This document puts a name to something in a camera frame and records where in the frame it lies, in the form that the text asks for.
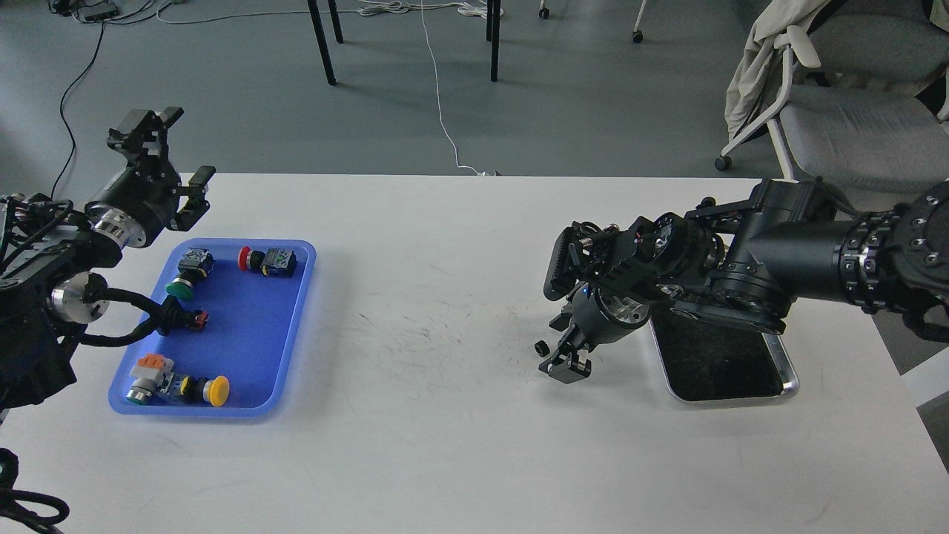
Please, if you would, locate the white cable on floor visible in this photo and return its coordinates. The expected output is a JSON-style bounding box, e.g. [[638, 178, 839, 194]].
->
[[359, 0, 505, 177]]

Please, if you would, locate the black table leg left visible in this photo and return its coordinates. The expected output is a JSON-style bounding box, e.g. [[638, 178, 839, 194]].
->
[[306, 0, 345, 87]]

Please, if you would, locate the yellow mushroom push button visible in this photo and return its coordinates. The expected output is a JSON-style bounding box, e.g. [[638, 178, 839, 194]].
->
[[164, 373, 231, 408]]

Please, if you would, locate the black table leg right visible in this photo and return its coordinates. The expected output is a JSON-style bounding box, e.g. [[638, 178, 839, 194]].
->
[[486, 0, 502, 82]]

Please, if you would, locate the small black gear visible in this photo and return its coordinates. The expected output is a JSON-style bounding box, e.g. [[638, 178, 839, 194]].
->
[[533, 339, 550, 358]]

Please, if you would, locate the black cylindrical gripper body image-right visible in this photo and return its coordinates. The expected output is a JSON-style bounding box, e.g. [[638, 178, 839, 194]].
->
[[567, 283, 650, 351]]

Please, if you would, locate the blue plastic tray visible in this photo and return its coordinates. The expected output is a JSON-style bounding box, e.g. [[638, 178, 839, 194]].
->
[[108, 237, 317, 419]]

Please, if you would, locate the grey switch orange top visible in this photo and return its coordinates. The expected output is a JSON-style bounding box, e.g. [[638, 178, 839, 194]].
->
[[126, 354, 175, 406]]

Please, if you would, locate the black cable on floor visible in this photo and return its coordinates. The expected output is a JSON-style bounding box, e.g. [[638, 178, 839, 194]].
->
[[44, 0, 179, 201]]

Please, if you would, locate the grey office chair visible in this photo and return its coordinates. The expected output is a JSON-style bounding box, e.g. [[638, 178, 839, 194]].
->
[[714, 1, 948, 200]]

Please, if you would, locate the green push button switch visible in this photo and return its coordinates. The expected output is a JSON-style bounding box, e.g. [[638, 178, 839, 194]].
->
[[164, 248, 216, 301]]

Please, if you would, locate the black table leg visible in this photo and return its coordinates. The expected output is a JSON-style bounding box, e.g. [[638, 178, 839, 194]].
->
[[306, 0, 345, 87], [486, 0, 502, 82]]

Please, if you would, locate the red push button switch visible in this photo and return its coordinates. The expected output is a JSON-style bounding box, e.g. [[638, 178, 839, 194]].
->
[[237, 246, 297, 278]]

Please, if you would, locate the black wrist camera image-right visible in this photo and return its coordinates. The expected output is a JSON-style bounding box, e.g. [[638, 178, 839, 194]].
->
[[543, 222, 619, 301]]

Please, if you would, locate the silver metal tray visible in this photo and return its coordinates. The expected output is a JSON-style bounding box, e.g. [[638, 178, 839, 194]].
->
[[650, 305, 800, 406]]

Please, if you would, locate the black power strip on floor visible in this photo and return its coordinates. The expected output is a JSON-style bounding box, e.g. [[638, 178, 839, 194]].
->
[[73, 1, 119, 24]]

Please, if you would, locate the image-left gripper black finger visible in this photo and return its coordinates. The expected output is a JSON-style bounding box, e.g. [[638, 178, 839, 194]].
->
[[106, 106, 184, 174], [169, 166, 216, 232]]

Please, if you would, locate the beige jacket on chair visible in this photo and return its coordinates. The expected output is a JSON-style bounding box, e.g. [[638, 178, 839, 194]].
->
[[724, 1, 828, 141]]

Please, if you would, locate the black cylindrical gripper body image-left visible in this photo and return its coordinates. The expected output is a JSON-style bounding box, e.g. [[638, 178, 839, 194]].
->
[[85, 166, 181, 248]]

